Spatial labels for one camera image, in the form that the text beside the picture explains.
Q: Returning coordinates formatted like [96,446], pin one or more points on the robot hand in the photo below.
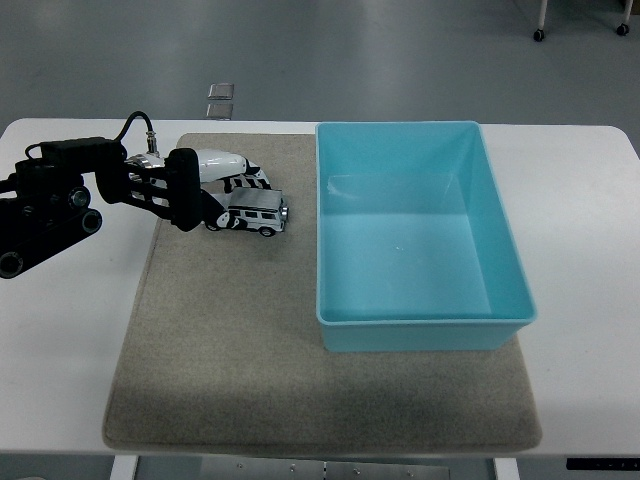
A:
[215,162]

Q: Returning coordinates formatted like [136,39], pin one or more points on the white toy car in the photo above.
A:
[260,201]

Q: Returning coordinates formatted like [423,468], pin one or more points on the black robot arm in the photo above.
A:
[55,190]

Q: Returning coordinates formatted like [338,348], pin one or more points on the blue plastic box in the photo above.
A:
[405,260]

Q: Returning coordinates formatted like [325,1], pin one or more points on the metal floor socket plate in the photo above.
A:
[221,91]
[220,110]

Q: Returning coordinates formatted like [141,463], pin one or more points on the grey-brown table mat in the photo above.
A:
[225,325]

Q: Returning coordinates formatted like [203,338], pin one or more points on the white table leg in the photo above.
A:
[506,470]
[122,469]

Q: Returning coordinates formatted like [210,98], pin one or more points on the grey metal plate with screws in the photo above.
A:
[325,471]

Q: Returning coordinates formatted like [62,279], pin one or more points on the white cart leg with caster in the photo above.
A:
[624,20]
[540,20]

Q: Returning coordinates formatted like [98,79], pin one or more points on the black table control panel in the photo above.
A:
[602,464]

